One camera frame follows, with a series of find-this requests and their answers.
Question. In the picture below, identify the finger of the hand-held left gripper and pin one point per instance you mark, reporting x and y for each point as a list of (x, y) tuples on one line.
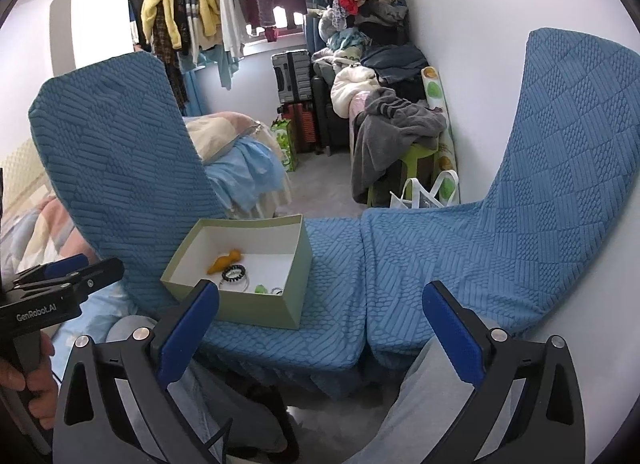
[(65, 265), (102, 276)]

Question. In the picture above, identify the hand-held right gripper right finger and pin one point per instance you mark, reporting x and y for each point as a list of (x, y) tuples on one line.
[(455, 334)]

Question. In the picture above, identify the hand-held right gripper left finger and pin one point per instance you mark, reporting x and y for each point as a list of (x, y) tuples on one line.
[(187, 329)]

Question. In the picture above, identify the green cardboard box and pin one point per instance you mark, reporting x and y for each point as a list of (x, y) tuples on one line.
[(260, 309)]

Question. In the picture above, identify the green hair clip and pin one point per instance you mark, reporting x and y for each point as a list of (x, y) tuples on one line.
[(261, 289)]

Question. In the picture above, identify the person's left hand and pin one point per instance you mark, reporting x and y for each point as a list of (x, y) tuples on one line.
[(42, 379)]

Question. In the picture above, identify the patterned quilt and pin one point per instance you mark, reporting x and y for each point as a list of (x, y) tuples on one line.
[(30, 234)]

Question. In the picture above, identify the orange hair clip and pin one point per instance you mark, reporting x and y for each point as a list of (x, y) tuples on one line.
[(222, 264)]

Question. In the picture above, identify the person's right leg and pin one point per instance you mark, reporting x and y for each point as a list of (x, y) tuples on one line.
[(420, 404)]

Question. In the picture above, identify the blue quilted cloth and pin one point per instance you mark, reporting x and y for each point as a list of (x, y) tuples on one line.
[(450, 254)]

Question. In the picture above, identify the cream padded headboard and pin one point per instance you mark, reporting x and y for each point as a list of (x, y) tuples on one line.
[(20, 174)]

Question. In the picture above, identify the white tote bag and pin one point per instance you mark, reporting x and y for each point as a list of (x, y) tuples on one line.
[(425, 196)]

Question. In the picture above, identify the cream bed skirt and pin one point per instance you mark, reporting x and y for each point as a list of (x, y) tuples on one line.
[(270, 201)]

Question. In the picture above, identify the light blue bed sheet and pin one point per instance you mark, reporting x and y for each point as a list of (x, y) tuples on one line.
[(250, 169)]

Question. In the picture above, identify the cream pink pillow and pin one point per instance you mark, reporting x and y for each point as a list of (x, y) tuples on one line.
[(215, 136)]

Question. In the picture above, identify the green plastic stool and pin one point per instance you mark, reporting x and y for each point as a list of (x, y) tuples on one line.
[(415, 154)]

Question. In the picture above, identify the green shopping bag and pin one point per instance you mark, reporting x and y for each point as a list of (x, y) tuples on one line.
[(286, 144)]

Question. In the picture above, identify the grey towel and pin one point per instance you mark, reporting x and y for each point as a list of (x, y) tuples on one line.
[(385, 134)]

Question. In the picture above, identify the red suitcase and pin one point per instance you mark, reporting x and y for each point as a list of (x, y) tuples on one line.
[(300, 124)]

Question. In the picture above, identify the white spotted rolled mat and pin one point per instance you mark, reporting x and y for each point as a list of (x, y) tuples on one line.
[(432, 89)]

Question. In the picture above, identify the white wardrobe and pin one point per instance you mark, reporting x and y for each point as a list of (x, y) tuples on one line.
[(100, 19)]

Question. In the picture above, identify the black suitcase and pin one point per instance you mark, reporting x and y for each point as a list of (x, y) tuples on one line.
[(330, 119)]

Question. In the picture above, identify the cream puffy jacket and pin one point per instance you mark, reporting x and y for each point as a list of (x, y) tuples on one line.
[(350, 89)]

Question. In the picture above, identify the grey suitcase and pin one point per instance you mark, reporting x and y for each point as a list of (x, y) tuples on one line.
[(292, 76)]

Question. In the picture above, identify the pile of dark clothes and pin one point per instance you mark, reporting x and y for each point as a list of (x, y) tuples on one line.
[(395, 61)]

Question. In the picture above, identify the striped hanging sweater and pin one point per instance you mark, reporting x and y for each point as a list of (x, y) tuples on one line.
[(187, 9)]

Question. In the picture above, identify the white hanging shirt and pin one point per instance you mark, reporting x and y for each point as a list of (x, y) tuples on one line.
[(230, 9)]

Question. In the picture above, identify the blue curtain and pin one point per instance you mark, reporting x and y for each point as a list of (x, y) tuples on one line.
[(312, 4)]

